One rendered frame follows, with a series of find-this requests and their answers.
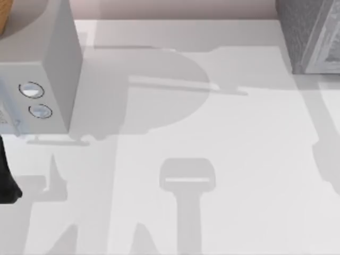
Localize pale microwave oven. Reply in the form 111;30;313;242
0;0;83;137

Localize small microwave knob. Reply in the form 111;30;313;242
28;103;53;120

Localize large microwave knob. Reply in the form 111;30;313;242
18;81;45;99

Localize grey cabinet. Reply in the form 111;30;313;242
275;0;340;75

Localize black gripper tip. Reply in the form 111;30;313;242
0;134;23;205

